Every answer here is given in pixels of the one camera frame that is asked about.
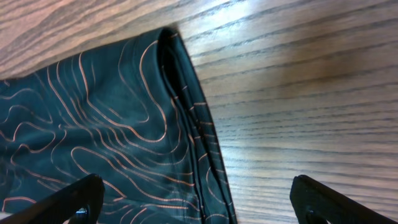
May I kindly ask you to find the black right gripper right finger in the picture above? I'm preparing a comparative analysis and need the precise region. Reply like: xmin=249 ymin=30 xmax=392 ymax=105
xmin=290 ymin=175 xmax=397 ymax=224

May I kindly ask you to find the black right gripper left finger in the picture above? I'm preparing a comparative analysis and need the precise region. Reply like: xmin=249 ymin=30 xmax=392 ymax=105
xmin=1 ymin=174 xmax=105 ymax=224

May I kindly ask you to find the black patterned sports jersey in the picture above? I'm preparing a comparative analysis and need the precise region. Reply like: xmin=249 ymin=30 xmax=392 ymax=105
xmin=1 ymin=27 xmax=237 ymax=224

